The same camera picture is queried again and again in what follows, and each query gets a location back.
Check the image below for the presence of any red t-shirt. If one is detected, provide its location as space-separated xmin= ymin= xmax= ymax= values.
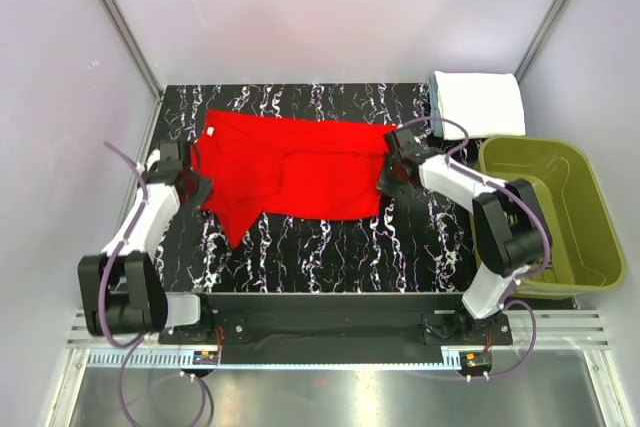
xmin=192 ymin=110 xmax=394 ymax=248

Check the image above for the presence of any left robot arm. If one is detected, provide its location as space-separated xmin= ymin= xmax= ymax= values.
xmin=77 ymin=140 xmax=216 ymax=349

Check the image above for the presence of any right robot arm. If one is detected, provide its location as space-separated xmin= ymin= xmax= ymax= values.
xmin=378 ymin=147 xmax=552 ymax=344

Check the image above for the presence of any light blue folded t-shirt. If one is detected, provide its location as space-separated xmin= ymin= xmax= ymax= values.
xmin=429 ymin=74 xmax=444 ymax=138

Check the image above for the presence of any white folded t-shirt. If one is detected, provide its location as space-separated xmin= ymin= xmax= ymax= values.
xmin=434 ymin=71 xmax=526 ymax=141

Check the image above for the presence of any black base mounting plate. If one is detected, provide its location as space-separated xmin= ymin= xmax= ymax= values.
xmin=160 ymin=293 xmax=513 ymax=347

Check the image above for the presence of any olive green plastic basket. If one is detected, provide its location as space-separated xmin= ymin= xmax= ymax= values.
xmin=476 ymin=136 xmax=625 ymax=299

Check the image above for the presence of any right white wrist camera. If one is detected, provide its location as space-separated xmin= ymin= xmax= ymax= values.
xmin=384 ymin=127 xmax=424 ymax=159

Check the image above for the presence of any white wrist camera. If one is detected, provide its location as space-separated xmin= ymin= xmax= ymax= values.
xmin=145 ymin=140 xmax=192 ymax=172
xmin=384 ymin=127 xmax=424 ymax=159

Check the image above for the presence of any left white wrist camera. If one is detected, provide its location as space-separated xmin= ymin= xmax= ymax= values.
xmin=145 ymin=140 xmax=192 ymax=172

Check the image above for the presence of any white slotted cable duct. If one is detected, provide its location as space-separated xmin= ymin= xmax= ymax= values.
xmin=89 ymin=348 xmax=462 ymax=371

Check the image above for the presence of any aluminium frame rail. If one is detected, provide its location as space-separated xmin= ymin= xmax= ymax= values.
xmin=65 ymin=308 xmax=609 ymax=350

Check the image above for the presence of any left aluminium corner post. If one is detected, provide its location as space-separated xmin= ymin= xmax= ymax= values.
xmin=69 ymin=0 xmax=164 ymax=98

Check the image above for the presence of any aluminium corner post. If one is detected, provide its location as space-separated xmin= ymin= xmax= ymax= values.
xmin=69 ymin=0 xmax=164 ymax=98
xmin=514 ymin=0 xmax=571 ymax=83

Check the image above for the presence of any right aluminium corner post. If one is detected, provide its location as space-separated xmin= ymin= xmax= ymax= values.
xmin=514 ymin=0 xmax=571 ymax=83

